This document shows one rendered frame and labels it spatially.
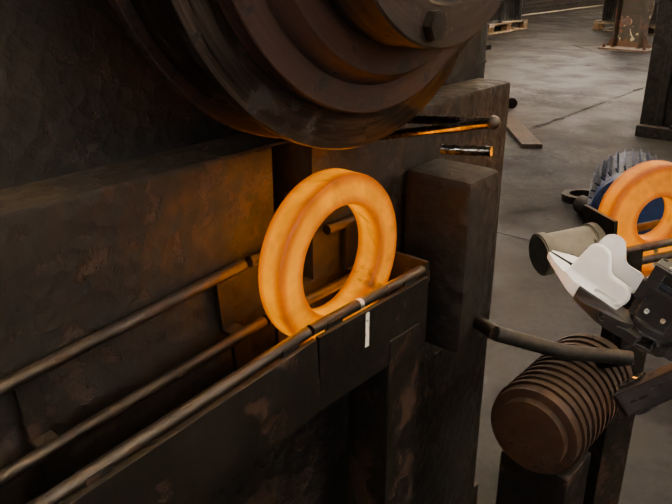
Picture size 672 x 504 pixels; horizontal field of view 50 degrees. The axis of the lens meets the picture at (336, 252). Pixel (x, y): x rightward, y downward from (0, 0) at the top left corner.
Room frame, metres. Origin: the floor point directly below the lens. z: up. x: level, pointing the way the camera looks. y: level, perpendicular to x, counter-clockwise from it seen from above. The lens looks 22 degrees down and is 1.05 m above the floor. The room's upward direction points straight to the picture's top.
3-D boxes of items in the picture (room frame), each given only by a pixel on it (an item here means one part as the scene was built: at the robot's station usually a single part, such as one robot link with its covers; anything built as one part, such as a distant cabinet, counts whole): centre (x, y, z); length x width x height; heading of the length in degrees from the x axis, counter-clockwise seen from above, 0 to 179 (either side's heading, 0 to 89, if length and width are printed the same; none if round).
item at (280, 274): (0.70, 0.00, 0.75); 0.18 x 0.03 x 0.18; 139
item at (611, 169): (2.68, -1.15, 0.17); 0.57 x 0.31 x 0.34; 160
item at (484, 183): (0.88, -0.15, 0.68); 0.11 x 0.08 x 0.24; 50
